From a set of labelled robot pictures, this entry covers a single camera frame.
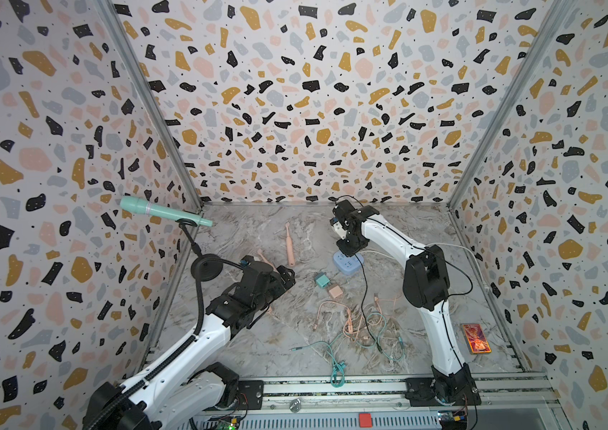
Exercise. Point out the teal charger cube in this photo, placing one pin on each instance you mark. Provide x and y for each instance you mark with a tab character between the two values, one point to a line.
321	280

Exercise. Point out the pink toothbrush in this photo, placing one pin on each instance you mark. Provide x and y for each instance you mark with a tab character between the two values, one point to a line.
289	246
262	258

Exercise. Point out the red smartphone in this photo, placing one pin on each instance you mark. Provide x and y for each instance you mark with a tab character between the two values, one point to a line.
476	339

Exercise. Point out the metal base rail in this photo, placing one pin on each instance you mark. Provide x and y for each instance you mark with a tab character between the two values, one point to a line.
508	401

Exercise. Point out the blue power strip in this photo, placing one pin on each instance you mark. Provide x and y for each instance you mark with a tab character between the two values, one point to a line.
348	266

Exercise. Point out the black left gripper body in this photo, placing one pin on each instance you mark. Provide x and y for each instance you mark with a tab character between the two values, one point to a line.
277	289

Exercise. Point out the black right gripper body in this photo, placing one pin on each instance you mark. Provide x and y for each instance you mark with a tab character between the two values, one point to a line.
351	246

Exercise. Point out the pink charger cube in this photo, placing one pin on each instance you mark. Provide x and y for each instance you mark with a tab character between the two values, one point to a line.
335	292

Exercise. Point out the mint green microphone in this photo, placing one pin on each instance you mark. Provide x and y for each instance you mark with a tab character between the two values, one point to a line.
143	207

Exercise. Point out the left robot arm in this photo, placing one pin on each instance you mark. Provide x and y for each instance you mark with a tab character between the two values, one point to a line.
181	383

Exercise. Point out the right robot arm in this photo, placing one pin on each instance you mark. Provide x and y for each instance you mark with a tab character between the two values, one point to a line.
425	286

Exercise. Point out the red button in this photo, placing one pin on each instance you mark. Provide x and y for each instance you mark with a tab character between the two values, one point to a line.
365	420

